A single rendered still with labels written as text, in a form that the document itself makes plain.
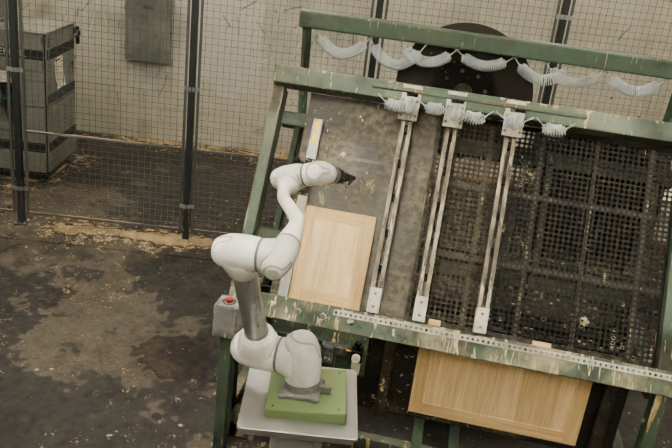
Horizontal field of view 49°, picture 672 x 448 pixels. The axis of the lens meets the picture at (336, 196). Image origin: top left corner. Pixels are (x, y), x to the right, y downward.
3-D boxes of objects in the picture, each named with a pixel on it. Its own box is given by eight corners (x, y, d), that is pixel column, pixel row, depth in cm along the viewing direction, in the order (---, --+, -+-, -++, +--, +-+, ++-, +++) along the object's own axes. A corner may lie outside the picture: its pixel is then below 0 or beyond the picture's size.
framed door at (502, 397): (408, 408, 410) (407, 410, 408) (423, 321, 391) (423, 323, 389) (574, 443, 398) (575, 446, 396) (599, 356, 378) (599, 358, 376)
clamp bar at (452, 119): (408, 319, 374) (407, 318, 351) (447, 97, 394) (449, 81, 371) (428, 323, 373) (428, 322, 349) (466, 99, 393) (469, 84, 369)
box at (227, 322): (211, 337, 364) (213, 304, 358) (219, 325, 375) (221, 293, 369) (234, 342, 362) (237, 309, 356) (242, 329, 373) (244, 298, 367)
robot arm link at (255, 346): (276, 380, 323) (229, 371, 328) (288, 351, 335) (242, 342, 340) (254, 258, 272) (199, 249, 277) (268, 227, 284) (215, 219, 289)
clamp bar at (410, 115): (363, 311, 377) (359, 309, 354) (404, 90, 397) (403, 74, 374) (382, 314, 376) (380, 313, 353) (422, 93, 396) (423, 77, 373)
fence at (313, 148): (278, 295, 384) (277, 295, 380) (315, 120, 400) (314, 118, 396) (288, 297, 383) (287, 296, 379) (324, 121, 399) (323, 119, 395)
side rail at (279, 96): (235, 287, 393) (230, 285, 382) (277, 90, 411) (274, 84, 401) (246, 289, 392) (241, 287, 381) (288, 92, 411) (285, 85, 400)
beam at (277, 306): (229, 309, 391) (224, 309, 380) (234, 287, 393) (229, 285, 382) (665, 396, 360) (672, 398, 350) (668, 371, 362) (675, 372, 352)
